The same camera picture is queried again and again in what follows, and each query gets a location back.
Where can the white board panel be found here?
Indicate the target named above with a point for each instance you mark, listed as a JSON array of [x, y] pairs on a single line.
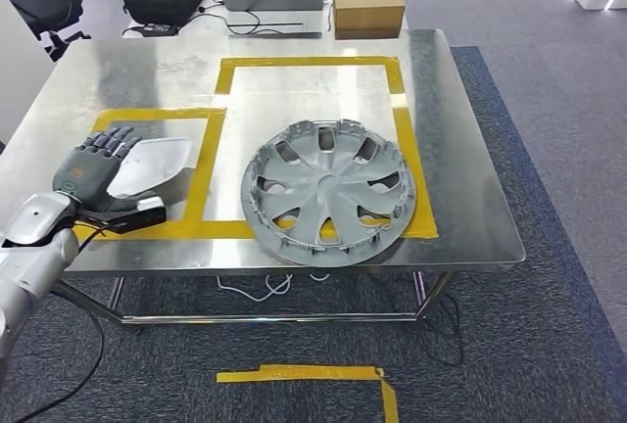
[[20, 70]]

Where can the large yellow tape rectangle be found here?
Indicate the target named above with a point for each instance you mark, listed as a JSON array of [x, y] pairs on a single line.
[[304, 61]]

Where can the small yellow tape rectangle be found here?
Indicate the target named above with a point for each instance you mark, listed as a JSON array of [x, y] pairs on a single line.
[[205, 167]]

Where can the black office chair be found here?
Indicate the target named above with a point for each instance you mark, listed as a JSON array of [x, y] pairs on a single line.
[[44, 5]]

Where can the silver wheel hubcap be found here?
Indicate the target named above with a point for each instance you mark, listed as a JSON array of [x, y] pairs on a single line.
[[323, 180]]

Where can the white desk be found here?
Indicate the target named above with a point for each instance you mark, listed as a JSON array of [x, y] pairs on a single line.
[[205, 24]]

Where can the yellow floor tape outline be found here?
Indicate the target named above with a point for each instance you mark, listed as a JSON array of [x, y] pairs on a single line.
[[294, 373]]

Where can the steel workbench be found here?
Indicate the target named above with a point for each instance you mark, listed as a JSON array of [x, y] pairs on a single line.
[[465, 180]]

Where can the white curved plastic part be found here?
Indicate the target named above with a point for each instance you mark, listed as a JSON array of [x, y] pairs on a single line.
[[152, 164]]

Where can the black power adapter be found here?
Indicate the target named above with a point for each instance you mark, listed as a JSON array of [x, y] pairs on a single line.
[[154, 29]]

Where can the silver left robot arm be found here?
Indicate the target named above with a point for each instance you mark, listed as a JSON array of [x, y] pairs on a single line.
[[34, 245]]

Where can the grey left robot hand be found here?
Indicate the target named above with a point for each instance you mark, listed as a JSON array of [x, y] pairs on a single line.
[[83, 173]]

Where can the brown cardboard box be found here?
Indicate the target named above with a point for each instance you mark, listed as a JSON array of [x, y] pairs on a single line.
[[367, 1]]

